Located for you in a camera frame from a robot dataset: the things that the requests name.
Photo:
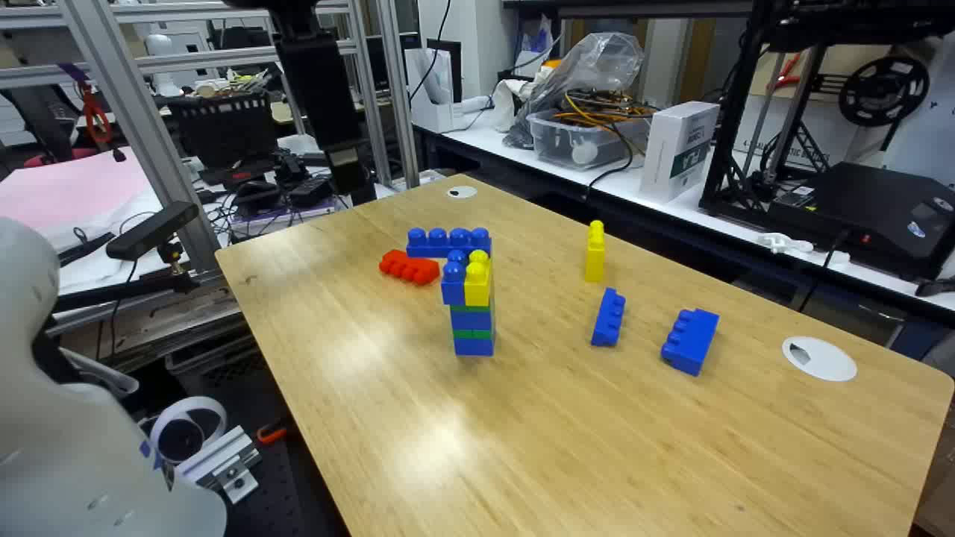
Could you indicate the white cardboard box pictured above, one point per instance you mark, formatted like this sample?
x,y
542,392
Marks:
x,y
679,149

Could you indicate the aluminium frame rack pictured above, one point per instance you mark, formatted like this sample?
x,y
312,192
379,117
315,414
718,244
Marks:
x,y
95,32

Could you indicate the blue wide block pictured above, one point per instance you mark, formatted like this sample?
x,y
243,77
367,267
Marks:
x,y
688,341

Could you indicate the blue narrow block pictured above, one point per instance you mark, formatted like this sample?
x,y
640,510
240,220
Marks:
x,y
609,317

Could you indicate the black camera stand pole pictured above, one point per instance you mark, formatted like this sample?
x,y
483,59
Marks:
x,y
321,89

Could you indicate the clear plastic bin with cables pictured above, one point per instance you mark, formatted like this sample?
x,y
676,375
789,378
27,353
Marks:
x,y
586,149

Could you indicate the blue green block tower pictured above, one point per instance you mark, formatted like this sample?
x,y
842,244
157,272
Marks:
x,y
473,331

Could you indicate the yellow standing block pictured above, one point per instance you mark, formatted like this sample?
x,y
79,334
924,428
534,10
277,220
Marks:
x,y
595,253

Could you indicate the black crate on shelf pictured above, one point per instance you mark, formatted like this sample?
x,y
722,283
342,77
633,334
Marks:
x,y
225,129

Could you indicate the clear plastic bag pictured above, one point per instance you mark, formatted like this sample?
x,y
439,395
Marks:
x,y
600,61

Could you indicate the yellow block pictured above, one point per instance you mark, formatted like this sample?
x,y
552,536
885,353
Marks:
x,y
595,253
479,278

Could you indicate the red long block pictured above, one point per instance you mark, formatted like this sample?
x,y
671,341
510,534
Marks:
x,y
413,271

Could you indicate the black 3D printer frame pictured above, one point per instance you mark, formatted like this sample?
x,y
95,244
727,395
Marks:
x,y
885,220

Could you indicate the blue long block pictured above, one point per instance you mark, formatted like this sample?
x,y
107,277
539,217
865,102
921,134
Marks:
x,y
454,249

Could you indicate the white table grommet far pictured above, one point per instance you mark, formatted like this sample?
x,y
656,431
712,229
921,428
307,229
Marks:
x,y
460,192

